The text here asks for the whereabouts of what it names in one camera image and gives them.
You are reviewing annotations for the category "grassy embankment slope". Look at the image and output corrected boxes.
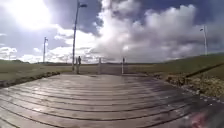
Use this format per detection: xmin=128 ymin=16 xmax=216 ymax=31
xmin=125 ymin=52 xmax=224 ymax=103

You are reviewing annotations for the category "tall street lamp post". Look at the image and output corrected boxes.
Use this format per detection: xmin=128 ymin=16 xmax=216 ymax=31
xmin=71 ymin=0 xmax=88 ymax=72

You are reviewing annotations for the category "short street lamp post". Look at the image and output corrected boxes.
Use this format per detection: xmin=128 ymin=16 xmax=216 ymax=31
xmin=42 ymin=36 xmax=49 ymax=64

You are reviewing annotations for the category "grass verge with dark edge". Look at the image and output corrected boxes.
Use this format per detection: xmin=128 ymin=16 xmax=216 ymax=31
xmin=0 ymin=59 xmax=101 ymax=89

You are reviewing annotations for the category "wooden plank boardwalk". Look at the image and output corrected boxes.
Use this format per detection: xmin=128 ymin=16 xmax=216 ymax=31
xmin=0 ymin=73 xmax=224 ymax=128

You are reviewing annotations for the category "thin pale lamp post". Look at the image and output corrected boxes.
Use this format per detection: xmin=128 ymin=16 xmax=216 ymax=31
xmin=199 ymin=25 xmax=209 ymax=56

